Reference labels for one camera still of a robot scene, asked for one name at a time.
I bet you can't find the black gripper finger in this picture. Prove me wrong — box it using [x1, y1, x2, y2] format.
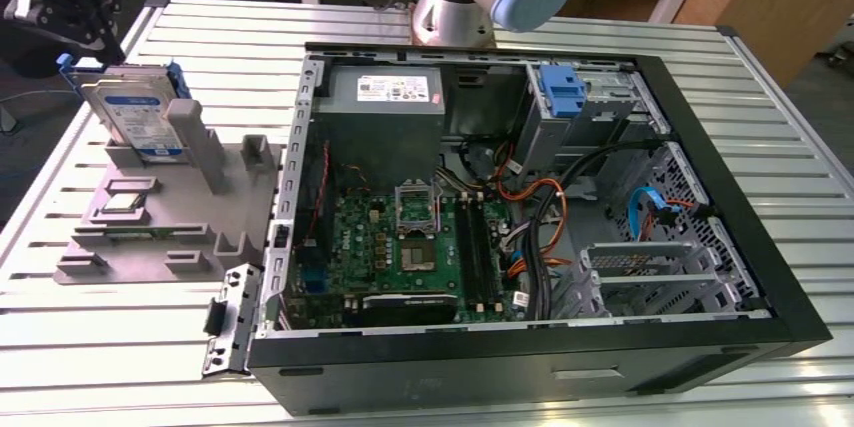
[93, 26, 129, 67]

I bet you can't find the hard disk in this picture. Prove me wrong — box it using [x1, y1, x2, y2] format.
[58, 54, 195, 164]

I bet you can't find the blue wire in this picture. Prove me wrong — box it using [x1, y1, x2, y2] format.
[629, 186, 670, 242]

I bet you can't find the grey metal disk bay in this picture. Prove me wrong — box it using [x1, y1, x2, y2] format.
[574, 240, 763, 319]

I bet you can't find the silver CPU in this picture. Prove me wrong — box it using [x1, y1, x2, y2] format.
[98, 191, 147, 212]

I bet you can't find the green RAM stick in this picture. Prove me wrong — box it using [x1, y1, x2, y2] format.
[103, 227, 181, 239]

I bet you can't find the grey parts rack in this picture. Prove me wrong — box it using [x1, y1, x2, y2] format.
[53, 99, 290, 287]

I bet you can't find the grey power supply unit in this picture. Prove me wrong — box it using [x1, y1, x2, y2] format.
[312, 64, 448, 193]

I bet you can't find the metal socket cover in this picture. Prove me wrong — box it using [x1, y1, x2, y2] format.
[394, 180, 442, 238]

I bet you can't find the green motherboard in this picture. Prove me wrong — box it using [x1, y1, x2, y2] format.
[286, 186, 536, 329]

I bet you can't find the CPU socket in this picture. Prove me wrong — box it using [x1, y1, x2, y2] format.
[398, 240, 441, 274]

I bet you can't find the black RAM slot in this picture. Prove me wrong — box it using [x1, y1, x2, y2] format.
[454, 191, 489, 313]
[472, 191, 508, 313]

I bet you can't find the black graphics card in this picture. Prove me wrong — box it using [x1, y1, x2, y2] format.
[344, 291, 461, 327]

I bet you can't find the blue drive cage latch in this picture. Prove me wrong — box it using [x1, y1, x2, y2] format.
[538, 64, 589, 119]

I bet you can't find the grey metal drive cage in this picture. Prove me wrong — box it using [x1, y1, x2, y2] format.
[517, 62, 672, 179]

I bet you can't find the black open PC case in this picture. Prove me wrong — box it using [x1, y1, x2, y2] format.
[245, 40, 836, 417]

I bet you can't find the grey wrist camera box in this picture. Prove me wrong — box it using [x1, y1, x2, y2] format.
[2, 0, 37, 22]

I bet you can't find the blue floor cable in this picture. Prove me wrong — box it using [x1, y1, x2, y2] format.
[0, 88, 86, 103]

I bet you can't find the thin red wire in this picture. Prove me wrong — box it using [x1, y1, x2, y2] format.
[308, 140, 334, 246]

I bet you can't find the grey metal card bracket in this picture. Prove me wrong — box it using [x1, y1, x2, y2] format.
[202, 263, 267, 379]

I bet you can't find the orange wire bundle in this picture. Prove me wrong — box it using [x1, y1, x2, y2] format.
[497, 177, 570, 278]

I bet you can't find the black cable bundle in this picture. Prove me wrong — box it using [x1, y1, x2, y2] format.
[522, 139, 669, 321]

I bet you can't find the orange wire with black plug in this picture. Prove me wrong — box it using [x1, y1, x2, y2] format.
[657, 196, 720, 223]

